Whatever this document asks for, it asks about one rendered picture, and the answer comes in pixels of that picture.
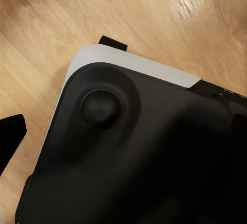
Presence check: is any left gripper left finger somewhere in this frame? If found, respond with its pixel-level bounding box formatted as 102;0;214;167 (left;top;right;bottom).
0;114;27;175

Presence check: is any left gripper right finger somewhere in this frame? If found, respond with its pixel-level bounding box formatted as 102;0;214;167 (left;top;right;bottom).
231;114;247;155

